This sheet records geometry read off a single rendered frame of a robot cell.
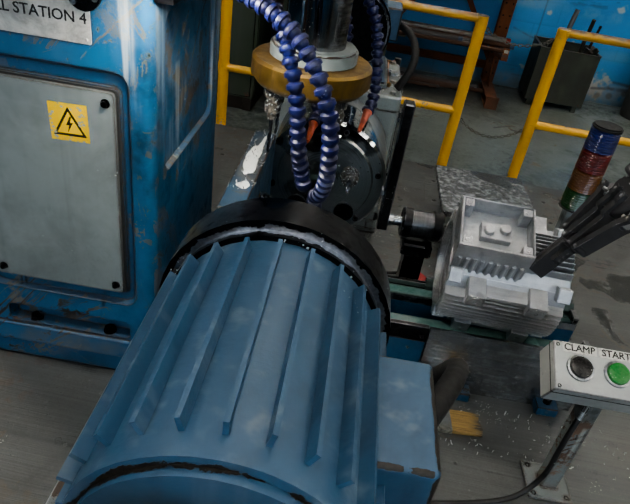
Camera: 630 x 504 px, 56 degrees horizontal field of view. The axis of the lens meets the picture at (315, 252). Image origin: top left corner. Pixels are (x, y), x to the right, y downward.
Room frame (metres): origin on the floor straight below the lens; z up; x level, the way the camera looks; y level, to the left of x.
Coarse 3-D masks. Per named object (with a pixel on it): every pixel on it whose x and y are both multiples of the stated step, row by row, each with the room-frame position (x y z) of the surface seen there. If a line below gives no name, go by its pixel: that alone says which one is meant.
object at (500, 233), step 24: (456, 216) 0.91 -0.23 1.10; (480, 216) 0.90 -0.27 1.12; (504, 216) 0.90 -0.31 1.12; (528, 216) 0.88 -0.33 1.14; (456, 240) 0.84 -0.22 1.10; (480, 240) 0.85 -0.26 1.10; (504, 240) 0.84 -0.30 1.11; (528, 240) 0.86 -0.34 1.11; (456, 264) 0.83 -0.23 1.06; (480, 264) 0.82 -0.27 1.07; (504, 264) 0.82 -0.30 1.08; (528, 264) 0.81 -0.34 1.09
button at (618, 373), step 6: (612, 366) 0.62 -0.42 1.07; (618, 366) 0.62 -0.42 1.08; (624, 366) 0.62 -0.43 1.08; (612, 372) 0.61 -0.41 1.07; (618, 372) 0.61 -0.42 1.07; (624, 372) 0.61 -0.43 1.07; (612, 378) 0.60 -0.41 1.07; (618, 378) 0.60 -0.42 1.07; (624, 378) 0.60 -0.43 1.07; (618, 384) 0.60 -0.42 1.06; (624, 384) 0.60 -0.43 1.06
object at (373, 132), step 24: (288, 120) 1.17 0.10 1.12; (288, 144) 1.10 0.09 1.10; (312, 144) 1.10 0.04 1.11; (360, 144) 1.10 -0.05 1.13; (384, 144) 1.20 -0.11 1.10; (288, 168) 1.10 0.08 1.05; (312, 168) 1.10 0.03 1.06; (360, 168) 1.10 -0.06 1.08; (384, 168) 1.10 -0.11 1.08; (288, 192) 1.10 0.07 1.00; (336, 192) 1.10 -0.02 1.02; (360, 192) 1.10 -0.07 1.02; (360, 216) 1.10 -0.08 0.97
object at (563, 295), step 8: (560, 232) 0.92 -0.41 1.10; (448, 272) 0.83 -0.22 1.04; (456, 272) 0.82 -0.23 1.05; (448, 280) 0.81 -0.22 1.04; (456, 280) 0.81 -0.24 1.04; (560, 288) 0.81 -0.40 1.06; (568, 288) 0.82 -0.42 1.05; (560, 296) 0.80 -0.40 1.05; (568, 296) 0.80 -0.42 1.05; (432, 304) 0.88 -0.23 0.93; (568, 304) 0.80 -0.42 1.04; (432, 312) 0.86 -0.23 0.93; (536, 336) 0.84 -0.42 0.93
